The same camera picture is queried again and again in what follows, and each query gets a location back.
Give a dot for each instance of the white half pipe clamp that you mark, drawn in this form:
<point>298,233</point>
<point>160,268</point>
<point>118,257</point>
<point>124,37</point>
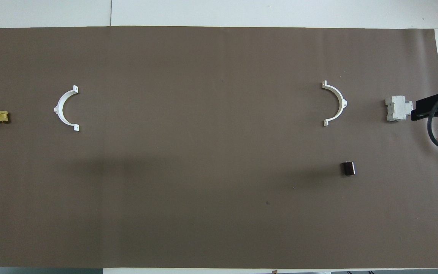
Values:
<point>59,112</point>
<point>343,102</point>

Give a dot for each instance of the white circuit breaker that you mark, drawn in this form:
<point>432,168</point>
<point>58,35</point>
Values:
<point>395,108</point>

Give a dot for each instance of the small dark brown block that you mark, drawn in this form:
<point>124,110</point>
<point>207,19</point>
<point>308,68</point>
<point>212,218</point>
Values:
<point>348,168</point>

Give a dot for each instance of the brown table mat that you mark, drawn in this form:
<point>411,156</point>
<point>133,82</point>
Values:
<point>203,171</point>

